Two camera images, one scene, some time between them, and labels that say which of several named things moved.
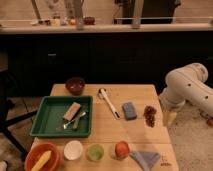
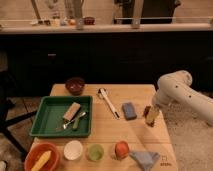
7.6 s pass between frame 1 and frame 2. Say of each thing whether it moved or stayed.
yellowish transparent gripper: moved
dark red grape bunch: stayed
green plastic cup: stayed
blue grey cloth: stayed
